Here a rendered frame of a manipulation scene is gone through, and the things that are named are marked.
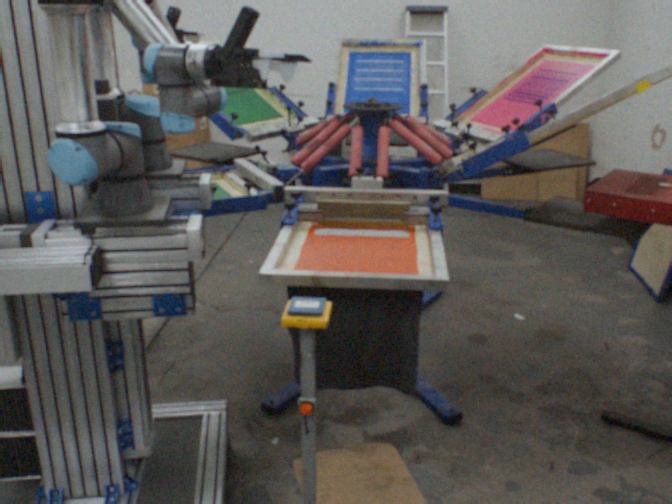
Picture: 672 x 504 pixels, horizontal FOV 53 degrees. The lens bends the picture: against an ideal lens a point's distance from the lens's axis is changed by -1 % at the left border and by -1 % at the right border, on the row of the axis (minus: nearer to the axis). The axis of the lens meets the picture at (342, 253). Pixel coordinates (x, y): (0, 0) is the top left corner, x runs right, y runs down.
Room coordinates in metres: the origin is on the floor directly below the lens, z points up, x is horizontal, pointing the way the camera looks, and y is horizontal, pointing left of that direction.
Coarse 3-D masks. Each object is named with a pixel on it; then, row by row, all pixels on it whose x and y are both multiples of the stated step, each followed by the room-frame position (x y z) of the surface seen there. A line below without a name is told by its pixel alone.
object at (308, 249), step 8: (312, 224) 2.57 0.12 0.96; (312, 232) 2.47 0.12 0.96; (304, 240) 2.37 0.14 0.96; (312, 240) 2.38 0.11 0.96; (304, 248) 2.29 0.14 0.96; (312, 248) 2.29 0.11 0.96; (304, 256) 2.21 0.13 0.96; (312, 256) 2.21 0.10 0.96; (296, 264) 2.13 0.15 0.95; (304, 264) 2.13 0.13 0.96
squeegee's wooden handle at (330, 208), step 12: (324, 204) 2.54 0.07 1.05; (336, 204) 2.53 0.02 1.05; (348, 204) 2.53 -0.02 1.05; (360, 204) 2.53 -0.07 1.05; (372, 204) 2.52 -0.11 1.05; (384, 204) 2.52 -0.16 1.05; (396, 204) 2.52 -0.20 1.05; (408, 204) 2.51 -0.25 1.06; (324, 216) 2.54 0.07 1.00; (336, 216) 2.53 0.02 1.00; (348, 216) 2.53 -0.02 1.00; (360, 216) 2.53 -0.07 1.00; (372, 216) 2.52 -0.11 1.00; (384, 216) 2.52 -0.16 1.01; (396, 216) 2.52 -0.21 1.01
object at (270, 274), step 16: (288, 240) 2.31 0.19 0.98; (432, 240) 2.28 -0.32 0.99; (272, 256) 2.11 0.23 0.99; (432, 256) 2.14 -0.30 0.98; (272, 272) 1.97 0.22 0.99; (288, 272) 1.97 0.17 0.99; (304, 272) 1.97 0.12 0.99; (320, 272) 1.97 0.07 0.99; (336, 272) 1.97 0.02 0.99; (352, 272) 1.97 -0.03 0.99; (368, 288) 1.94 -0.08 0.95; (384, 288) 1.93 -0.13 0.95; (400, 288) 1.93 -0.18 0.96; (416, 288) 1.93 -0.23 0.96; (432, 288) 1.92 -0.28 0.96
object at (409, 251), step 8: (408, 240) 2.38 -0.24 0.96; (408, 248) 2.30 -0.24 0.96; (416, 248) 2.29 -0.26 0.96; (408, 256) 2.21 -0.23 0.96; (416, 256) 2.22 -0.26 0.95; (408, 264) 2.14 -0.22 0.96; (416, 264) 2.14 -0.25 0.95; (368, 272) 2.06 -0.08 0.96; (376, 272) 2.06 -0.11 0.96; (384, 272) 2.06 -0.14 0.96; (392, 272) 2.06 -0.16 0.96; (400, 272) 2.06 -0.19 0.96; (408, 272) 2.06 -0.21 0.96; (416, 272) 2.07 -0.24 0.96
